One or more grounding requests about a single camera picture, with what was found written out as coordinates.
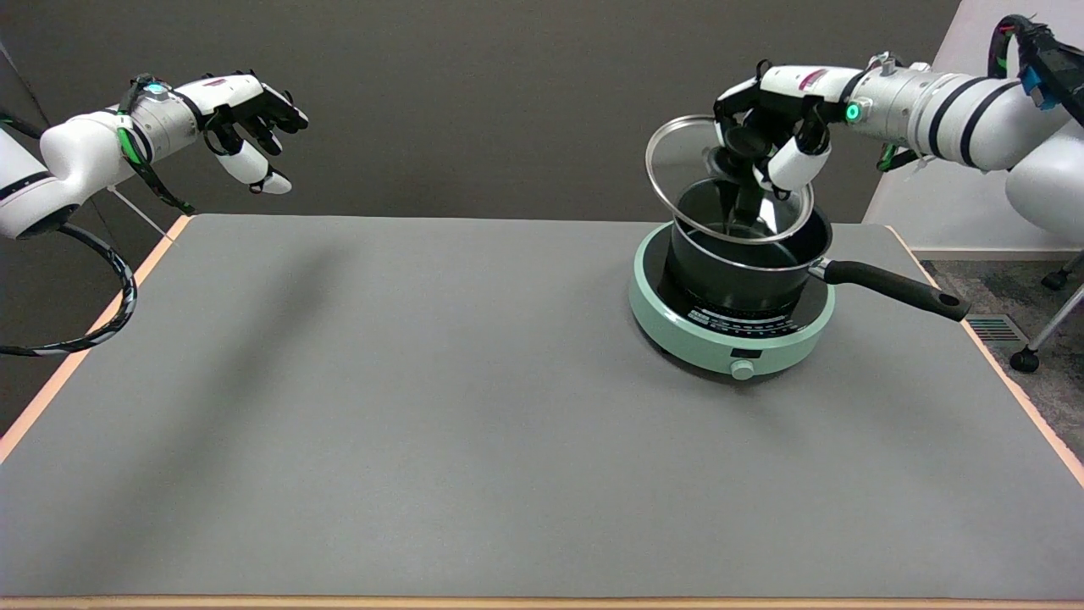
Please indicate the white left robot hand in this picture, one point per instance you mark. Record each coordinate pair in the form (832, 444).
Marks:
(224, 91)

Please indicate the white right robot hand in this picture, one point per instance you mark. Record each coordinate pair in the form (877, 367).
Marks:
(804, 83)

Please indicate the glass pot lid black knob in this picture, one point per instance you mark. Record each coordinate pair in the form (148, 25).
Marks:
(677, 169)

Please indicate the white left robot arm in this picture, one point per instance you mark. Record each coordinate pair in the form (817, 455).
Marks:
(76, 152)

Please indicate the mint green induction cooker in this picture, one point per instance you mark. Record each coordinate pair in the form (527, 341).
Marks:
(720, 347)

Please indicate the floor vent grille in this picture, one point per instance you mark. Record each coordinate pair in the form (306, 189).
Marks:
(995, 328)

